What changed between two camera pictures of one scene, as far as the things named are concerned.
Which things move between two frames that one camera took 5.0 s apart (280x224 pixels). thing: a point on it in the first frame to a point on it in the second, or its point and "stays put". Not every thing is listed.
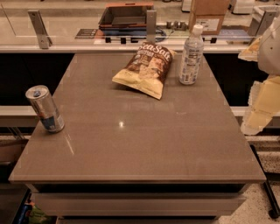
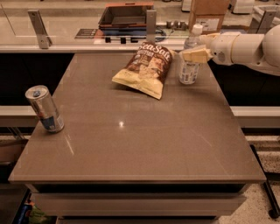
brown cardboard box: (209, 14) stays put
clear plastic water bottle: (192, 63) stays put
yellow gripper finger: (263, 105) to (197, 56)
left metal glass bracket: (44, 40) stays put
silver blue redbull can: (40, 100) stays put
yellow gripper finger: (252, 52) to (208, 38)
